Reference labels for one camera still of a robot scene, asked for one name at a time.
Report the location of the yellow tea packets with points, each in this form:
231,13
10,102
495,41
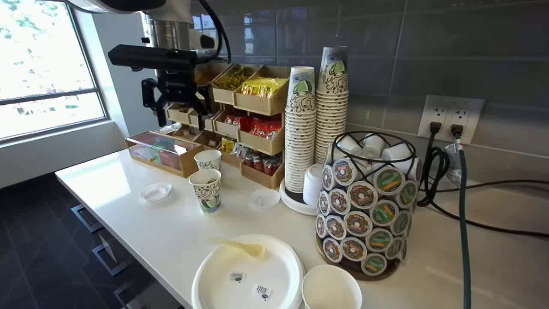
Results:
228,145

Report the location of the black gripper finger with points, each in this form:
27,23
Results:
204,97
150,95

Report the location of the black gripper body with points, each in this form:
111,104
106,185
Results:
180,87

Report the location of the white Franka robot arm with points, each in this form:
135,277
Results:
173,32

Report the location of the printed paper cup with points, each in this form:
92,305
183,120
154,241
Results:
209,161
207,192

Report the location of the white coffee pod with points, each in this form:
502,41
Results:
348,149
373,145
397,154

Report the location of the stack of white lids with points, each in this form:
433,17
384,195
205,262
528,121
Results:
313,186

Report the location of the black power plug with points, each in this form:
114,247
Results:
457,132
435,128

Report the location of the bamboo organiser bin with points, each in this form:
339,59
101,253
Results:
226,132
260,147
186,135
207,123
224,97
233,161
207,140
260,104
260,180
180,116
209,75

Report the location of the printed paper bowl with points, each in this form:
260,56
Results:
332,289

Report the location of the stack of printed paper cups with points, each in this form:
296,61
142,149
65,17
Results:
300,144
332,114

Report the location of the green yellow packets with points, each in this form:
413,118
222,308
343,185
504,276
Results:
234,80

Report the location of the small white plate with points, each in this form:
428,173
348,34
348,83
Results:
293,204

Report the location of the white wall power outlet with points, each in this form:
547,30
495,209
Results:
452,113

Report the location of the yellow sweetener packets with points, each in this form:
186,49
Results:
264,87

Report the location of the window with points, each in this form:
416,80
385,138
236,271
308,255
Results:
41,58

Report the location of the white plastic cup lid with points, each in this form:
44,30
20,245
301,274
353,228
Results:
157,193
265,200

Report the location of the dark base cabinet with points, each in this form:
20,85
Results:
114,252

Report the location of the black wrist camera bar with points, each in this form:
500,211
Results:
149,58

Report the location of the dark red snack packets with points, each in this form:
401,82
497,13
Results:
260,162

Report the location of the large white paper plate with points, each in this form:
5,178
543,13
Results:
217,281

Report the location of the bamboo tea bag box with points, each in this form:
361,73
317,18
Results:
166,156

